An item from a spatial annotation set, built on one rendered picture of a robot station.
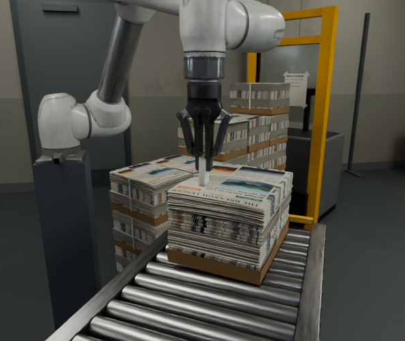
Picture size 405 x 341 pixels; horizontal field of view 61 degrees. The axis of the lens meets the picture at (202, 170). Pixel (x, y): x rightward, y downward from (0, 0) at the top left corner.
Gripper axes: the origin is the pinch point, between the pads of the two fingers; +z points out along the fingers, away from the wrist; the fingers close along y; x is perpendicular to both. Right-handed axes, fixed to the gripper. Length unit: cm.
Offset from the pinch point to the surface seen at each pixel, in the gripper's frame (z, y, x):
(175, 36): -65, 155, -315
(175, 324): 33.8, 2.3, 12.5
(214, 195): 10.2, 1.3, -11.5
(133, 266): 33.4, 24.3, -4.8
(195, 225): 19.3, 6.2, -9.8
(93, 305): 33.4, 23.7, 14.1
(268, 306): 33.5, -16.7, -1.3
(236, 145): 23, 29, -138
